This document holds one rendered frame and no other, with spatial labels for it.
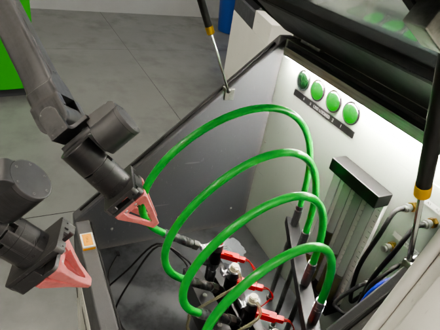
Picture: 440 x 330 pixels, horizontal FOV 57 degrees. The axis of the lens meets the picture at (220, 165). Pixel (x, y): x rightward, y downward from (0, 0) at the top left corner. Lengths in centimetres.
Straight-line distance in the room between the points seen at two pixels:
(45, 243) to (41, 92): 27
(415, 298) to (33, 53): 70
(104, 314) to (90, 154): 39
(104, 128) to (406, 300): 50
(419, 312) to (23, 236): 50
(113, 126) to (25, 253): 23
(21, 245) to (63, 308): 159
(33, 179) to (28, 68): 29
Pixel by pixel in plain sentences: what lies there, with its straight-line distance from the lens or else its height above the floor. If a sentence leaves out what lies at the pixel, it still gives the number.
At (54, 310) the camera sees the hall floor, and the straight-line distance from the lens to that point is 217.
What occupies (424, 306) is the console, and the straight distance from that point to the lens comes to 56.
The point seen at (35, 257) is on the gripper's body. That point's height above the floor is 128.
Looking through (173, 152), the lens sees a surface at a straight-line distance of 69.
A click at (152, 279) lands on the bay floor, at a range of 116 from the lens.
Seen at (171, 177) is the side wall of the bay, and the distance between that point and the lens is 114.
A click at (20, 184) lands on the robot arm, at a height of 140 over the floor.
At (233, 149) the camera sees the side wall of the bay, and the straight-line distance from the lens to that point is 117.
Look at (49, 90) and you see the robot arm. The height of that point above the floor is 141.
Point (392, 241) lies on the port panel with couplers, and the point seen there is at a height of 121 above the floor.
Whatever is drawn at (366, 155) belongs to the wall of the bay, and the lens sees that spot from 89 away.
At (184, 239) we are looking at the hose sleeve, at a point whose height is 113.
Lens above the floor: 170
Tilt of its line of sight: 32 degrees down
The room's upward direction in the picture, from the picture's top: 10 degrees clockwise
